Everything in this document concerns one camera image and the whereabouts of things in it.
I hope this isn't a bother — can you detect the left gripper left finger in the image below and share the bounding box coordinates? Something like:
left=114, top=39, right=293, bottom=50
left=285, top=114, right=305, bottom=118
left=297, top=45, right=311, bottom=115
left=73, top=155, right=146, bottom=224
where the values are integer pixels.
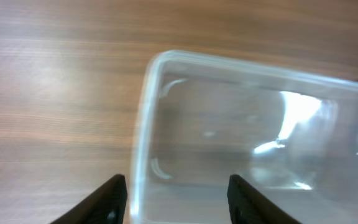
left=51, top=174, right=127, bottom=224

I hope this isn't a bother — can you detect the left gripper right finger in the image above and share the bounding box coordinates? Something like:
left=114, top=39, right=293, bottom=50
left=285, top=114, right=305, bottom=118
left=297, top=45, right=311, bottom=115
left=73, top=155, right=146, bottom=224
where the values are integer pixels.
left=227, top=174, right=300, bottom=224

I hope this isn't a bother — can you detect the clear plastic container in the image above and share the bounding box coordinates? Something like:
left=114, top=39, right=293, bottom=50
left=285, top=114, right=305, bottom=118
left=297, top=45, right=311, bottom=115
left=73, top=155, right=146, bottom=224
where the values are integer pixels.
left=129, top=50, right=358, bottom=223

